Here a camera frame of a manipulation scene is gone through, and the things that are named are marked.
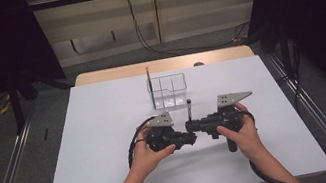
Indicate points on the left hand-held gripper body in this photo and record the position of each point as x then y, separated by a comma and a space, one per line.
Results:
161, 122

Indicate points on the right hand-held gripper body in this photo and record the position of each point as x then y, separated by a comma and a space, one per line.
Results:
226, 116

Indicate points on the black silver ferrule makeup brush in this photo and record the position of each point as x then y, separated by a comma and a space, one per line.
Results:
189, 110

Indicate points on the clear acrylic organizer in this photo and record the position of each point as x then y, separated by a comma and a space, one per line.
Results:
172, 98

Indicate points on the gold ferrule makeup brush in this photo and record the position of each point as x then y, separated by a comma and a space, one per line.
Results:
149, 83

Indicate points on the person's right hand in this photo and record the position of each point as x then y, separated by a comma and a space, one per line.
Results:
244, 139

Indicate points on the person's left hand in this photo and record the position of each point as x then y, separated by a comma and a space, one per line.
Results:
145, 157

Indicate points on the dark table grommet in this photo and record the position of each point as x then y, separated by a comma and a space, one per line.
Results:
198, 64

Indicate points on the wooden table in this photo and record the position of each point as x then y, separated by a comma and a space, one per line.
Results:
114, 74

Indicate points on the black stand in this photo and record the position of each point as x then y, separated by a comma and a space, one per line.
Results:
16, 107
284, 49

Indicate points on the small black stick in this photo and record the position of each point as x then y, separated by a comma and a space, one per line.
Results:
45, 134

